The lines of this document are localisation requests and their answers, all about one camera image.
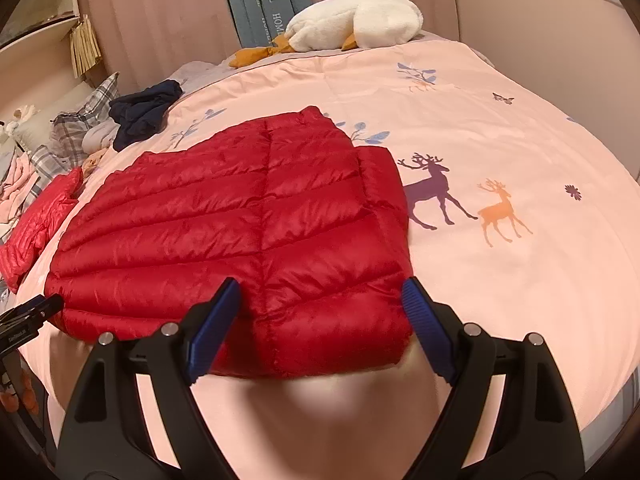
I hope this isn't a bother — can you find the beige hanging tassel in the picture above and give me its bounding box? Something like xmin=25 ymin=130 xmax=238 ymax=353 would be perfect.
xmin=69 ymin=15 xmax=104 ymax=80

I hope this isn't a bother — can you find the blue curtain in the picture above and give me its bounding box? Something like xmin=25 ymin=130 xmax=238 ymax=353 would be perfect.
xmin=218 ymin=0 xmax=314 ymax=49

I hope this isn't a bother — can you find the white goose plush toy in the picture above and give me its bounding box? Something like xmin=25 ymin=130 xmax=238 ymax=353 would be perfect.
xmin=229 ymin=0 xmax=425 ymax=69

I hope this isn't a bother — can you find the cream wall shelf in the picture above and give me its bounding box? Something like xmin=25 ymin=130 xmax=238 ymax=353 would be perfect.
xmin=0 ymin=0 xmax=85 ymax=82

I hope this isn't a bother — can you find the peach garment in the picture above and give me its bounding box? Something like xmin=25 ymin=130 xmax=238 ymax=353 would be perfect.
xmin=81 ymin=147 xmax=115 ymax=177

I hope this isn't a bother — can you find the pink garment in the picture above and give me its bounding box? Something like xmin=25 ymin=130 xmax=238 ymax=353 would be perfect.
xmin=0 ymin=154 xmax=43 ymax=223

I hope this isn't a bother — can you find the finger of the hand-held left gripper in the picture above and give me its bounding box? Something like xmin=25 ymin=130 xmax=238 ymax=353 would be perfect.
xmin=0 ymin=293 xmax=65 ymax=330

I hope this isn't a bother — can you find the grey garment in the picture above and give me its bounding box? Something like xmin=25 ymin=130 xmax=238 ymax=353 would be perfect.
xmin=82 ymin=121 xmax=121 ymax=157

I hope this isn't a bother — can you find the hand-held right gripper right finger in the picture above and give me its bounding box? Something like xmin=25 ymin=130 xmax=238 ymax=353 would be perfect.
xmin=401 ymin=276 xmax=587 ymax=480

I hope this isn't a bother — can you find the red down jacket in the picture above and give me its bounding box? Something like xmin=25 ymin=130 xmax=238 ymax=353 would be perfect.
xmin=0 ymin=166 xmax=84 ymax=294
xmin=44 ymin=105 xmax=417 ymax=379

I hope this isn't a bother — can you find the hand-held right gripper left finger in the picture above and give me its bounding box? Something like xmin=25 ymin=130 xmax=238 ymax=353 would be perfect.
xmin=54 ymin=277 xmax=243 ymax=480

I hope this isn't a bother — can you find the pink curtain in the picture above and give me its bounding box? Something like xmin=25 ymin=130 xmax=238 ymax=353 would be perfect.
xmin=75 ymin=0 xmax=462 ymax=92

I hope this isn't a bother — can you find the navy garment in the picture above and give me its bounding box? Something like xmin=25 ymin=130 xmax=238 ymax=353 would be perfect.
xmin=108 ymin=81 xmax=184 ymax=153

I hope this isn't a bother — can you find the pink deer-printed duvet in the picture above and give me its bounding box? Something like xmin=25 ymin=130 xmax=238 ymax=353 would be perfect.
xmin=19 ymin=40 xmax=640 ymax=467

